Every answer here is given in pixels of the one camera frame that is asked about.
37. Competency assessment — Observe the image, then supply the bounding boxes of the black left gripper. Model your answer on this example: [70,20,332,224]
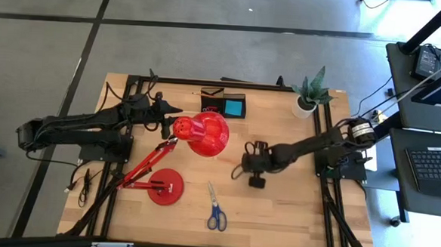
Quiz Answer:
[120,91,186,129]

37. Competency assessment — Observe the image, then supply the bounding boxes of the blue sticky note pad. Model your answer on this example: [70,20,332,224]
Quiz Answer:
[224,99,245,118]

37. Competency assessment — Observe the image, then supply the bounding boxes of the blue-handled scissors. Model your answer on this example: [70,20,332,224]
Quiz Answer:
[205,181,230,233]

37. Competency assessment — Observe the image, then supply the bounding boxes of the black mesh desk organizer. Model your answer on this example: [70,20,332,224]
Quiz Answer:
[198,85,248,120]

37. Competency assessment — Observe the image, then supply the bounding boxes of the red desk lamp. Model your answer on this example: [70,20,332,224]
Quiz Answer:
[116,107,232,210]

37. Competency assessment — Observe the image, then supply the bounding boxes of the green plant in white pot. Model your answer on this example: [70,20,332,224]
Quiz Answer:
[288,63,337,122]

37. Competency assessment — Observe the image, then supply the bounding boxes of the white paper sheet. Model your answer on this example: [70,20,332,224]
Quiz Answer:
[362,142,380,172]

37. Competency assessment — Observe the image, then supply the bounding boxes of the white power strip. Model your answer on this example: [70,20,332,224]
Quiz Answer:
[369,107,389,125]

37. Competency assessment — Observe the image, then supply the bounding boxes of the black desk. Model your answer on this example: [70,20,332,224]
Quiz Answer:
[381,40,441,133]
[384,126,441,220]

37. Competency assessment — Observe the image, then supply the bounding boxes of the black keyboard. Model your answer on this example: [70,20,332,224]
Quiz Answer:
[402,144,441,199]

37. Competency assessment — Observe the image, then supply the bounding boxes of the black power adapter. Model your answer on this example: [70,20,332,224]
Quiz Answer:
[412,45,441,82]

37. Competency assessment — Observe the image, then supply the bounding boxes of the black diagonal pole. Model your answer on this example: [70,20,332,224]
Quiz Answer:
[399,0,441,57]

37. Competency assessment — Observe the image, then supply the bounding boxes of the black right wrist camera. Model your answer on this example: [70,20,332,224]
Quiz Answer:
[248,173,268,190]

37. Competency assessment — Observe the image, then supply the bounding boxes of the black aluminium table frame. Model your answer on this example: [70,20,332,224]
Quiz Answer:
[60,64,390,247]

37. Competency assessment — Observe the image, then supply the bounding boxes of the black cable bundle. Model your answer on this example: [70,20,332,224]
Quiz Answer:
[76,167,94,209]

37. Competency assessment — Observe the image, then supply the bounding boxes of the black cable white connector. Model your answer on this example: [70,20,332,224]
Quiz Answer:
[63,159,91,195]

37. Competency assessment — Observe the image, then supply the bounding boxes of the silver bracket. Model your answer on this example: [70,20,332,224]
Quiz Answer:
[90,239,135,247]

